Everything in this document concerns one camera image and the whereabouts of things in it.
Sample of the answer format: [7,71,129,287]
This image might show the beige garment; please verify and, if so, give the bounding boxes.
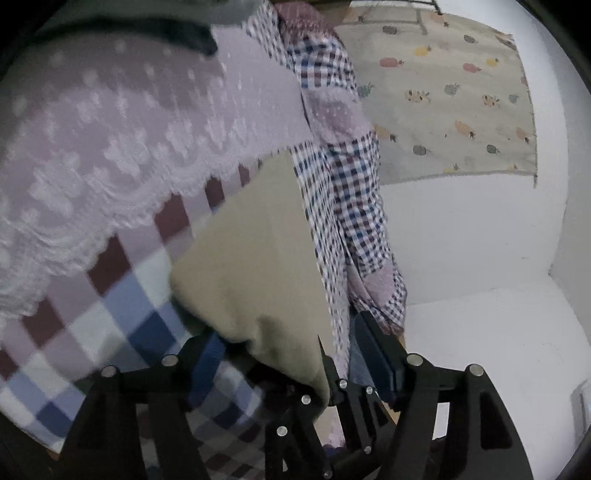
[171,150,331,408]

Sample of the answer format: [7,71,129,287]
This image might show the checked bed sheet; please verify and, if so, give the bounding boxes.
[0,159,282,480]

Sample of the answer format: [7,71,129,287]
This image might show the dark green cloth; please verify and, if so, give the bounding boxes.
[28,0,269,57]

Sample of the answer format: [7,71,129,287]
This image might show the lilac lace pillow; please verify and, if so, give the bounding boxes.
[0,28,315,320]

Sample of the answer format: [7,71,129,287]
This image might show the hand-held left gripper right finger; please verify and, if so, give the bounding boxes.
[348,311,532,480]

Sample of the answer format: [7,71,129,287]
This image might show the fruit print curtain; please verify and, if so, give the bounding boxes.
[335,9,541,186]

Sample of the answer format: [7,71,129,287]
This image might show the checked lilac patchwork quilt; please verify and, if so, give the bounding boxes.
[245,0,408,372]

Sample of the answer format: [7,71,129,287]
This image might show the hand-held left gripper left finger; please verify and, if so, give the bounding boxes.
[60,333,228,480]

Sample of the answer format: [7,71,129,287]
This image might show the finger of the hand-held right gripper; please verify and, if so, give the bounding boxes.
[318,339,394,462]
[264,382,334,480]

